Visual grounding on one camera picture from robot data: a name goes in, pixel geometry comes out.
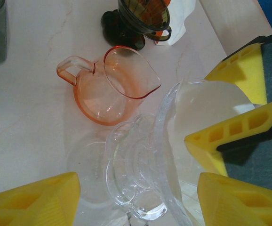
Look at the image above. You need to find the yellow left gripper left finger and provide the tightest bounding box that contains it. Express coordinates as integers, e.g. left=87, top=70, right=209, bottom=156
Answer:
left=0, top=171, right=81, bottom=226

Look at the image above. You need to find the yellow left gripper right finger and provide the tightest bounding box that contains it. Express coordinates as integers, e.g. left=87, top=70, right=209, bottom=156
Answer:
left=197, top=172, right=272, bottom=226

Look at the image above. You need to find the clear transparent coffee dripper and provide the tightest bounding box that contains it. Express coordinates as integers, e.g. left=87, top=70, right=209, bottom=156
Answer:
left=105, top=77, right=256, bottom=226

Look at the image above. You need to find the dark olive coffee dripper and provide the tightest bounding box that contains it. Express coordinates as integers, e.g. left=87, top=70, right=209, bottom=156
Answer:
left=100, top=0, right=173, bottom=51

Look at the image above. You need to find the white filter pack orange top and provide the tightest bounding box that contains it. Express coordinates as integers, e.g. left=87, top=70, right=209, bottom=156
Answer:
left=154, top=0, right=197, bottom=47

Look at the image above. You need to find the orange transparent pitcher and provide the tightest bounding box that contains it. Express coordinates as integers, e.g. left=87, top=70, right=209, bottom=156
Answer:
left=56, top=46, right=162, bottom=124

